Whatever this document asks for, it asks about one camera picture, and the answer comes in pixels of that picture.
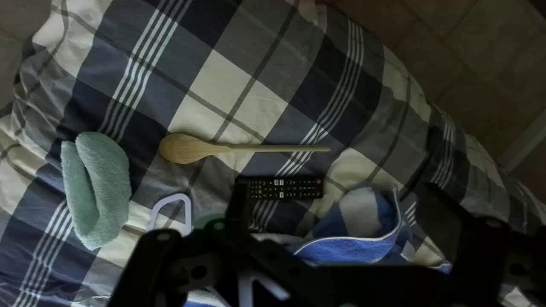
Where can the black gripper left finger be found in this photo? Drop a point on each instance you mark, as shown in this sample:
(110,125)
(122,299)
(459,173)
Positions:
(159,266)

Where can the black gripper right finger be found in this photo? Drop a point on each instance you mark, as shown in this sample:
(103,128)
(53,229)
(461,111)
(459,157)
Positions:
(466,256)

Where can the black remote control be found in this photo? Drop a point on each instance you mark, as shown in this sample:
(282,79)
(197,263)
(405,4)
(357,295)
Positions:
(284,188)

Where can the light green towel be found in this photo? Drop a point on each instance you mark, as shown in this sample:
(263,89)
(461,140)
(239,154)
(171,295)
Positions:
(96,181)

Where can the blue white striped garment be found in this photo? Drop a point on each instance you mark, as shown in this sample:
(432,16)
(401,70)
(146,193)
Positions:
(364,227)

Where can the wooden spoon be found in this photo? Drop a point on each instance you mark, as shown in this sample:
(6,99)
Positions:
(188,149)

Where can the plaid checkered bedspread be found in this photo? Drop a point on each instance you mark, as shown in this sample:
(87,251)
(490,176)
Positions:
(256,96)

